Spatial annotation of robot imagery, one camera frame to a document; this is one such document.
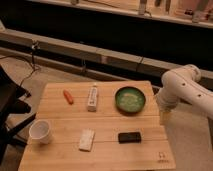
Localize black cable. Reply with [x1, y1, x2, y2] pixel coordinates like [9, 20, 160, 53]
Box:
[0, 41, 41, 88]

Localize white rectangular block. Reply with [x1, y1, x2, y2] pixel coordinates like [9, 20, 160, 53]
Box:
[79, 129, 95, 151]

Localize black phone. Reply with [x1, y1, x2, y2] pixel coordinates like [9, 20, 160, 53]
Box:
[118, 132, 141, 143]

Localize white remote control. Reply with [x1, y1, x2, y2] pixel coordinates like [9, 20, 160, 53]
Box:
[87, 83, 98, 112]

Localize black chair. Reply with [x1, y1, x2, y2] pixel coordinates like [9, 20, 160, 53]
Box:
[0, 65, 35, 164]

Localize green ceramic bowl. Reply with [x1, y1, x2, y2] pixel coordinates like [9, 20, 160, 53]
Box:
[115, 86, 146, 113]

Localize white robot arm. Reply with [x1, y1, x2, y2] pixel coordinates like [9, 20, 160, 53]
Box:
[155, 64, 213, 124]

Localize white paper cup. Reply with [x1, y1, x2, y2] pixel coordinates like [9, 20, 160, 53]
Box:
[29, 120, 52, 144]

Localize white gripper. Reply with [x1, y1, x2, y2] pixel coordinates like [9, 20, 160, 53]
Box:
[156, 95, 171, 125]

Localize orange carrot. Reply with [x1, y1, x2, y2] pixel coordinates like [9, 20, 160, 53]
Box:
[63, 90, 74, 105]

